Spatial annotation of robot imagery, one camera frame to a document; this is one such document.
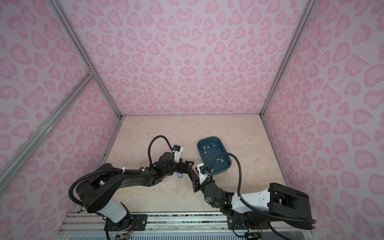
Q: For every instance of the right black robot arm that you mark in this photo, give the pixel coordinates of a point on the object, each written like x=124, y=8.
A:
x=276, y=204

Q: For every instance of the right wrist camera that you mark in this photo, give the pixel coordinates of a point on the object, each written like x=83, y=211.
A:
x=203, y=171

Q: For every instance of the aluminium frame strut left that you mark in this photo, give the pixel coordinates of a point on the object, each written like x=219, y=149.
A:
x=23, y=155

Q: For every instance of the teal plastic tray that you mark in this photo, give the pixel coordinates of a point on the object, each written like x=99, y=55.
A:
x=208, y=155

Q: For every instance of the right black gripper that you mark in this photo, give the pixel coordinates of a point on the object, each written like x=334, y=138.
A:
x=210, y=181

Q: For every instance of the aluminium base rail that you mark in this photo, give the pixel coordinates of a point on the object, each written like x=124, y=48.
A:
x=154, y=226

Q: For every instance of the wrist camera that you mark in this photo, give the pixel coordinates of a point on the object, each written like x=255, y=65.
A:
x=203, y=171
x=177, y=150

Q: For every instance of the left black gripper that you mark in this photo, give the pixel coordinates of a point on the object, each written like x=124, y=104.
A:
x=182, y=169

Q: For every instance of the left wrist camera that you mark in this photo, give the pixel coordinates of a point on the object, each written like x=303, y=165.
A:
x=177, y=150

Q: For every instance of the black stapler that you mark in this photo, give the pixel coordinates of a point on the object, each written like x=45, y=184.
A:
x=195, y=180

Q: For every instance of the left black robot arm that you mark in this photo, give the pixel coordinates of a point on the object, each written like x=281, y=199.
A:
x=95, y=191

